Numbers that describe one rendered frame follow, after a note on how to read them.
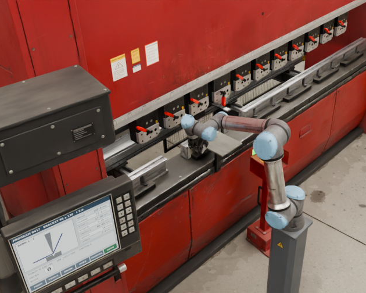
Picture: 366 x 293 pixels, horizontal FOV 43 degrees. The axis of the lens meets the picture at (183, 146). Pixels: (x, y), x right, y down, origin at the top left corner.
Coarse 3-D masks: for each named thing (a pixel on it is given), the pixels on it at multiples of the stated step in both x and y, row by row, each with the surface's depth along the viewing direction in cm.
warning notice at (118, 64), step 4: (120, 56) 220; (124, 56) 222; (112, 60) 217; (116, 60) 219; (120, 60) 221; (124, 60) 223; (112, 64) 218; (116, 64) 220; (120, 64) 222; (124, 64) 223; (112, 68) 219; (116, 68) 221; (120, 68) 223; (124, 68) 224; (112, 72) 220; (116, 72) 222; (120, 72) 224; (124, 72) 225; (116, 76) 223; (120, 76) 225; (124, 76) 226
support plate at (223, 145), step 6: (216, 138) 286; (222, 138) 286; (228, 138) 285; (210, 144) 281; (216, 144) 281; (222, 144) 280; (228, 144) 280; (234, 144) 280; (240, 144) 280; (210, 150) 277; (216, 150) 276; (222, 150) 275; (228, 150) 275; (222, 156) 271
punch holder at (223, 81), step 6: (228, 72) 284; (216, 78) 278; (222, 78) 282; (228, 78) 286; (210, 84) 280; (216, 84) 280; (222, 84) 284; (228, 84) 288; (210, 90) 283; (216, 90) 282; (222, 90) 286; (228, 90) 290; (210, 96) 286; (216, 96) 284; (222, 96) 288; (228, 96) 293; (216, 102) 286
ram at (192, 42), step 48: (96, 0) 199; (144, 0) 217; (192, 0) 239; (240, 0) 266; (288, 0) 299; (336, 0) 343; (96, 48) 209; (144, 48) 228; (192, 48) 253; (240, 48) 283; (144, 96) 241
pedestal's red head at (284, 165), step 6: (252, 156) 306; (288, 156) 305; (252, 162) 306; (258, 162) 301; (282, 162) 311; (252, 168) 309; (258, 168) 303; (282, 168) 306; (258, 174) 306; (264, 174) 300; (264, 180) 303
